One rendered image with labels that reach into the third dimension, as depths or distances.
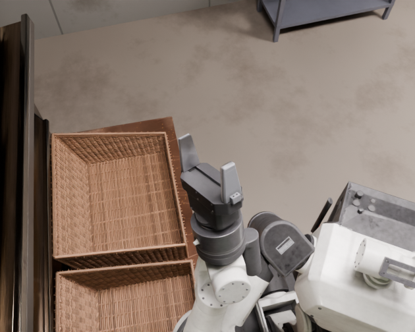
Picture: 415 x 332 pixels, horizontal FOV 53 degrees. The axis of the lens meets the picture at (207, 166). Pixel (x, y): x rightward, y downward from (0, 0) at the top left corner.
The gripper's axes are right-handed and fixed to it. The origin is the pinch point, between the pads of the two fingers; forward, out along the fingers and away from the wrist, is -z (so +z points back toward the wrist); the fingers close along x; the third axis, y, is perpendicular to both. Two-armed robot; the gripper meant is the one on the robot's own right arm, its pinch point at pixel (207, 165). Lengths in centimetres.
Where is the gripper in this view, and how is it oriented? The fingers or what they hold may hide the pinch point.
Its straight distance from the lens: 63.3
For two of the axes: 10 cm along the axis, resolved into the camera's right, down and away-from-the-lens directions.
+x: 5.9, 4.1, -6.9
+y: -8.0, 4.4, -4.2
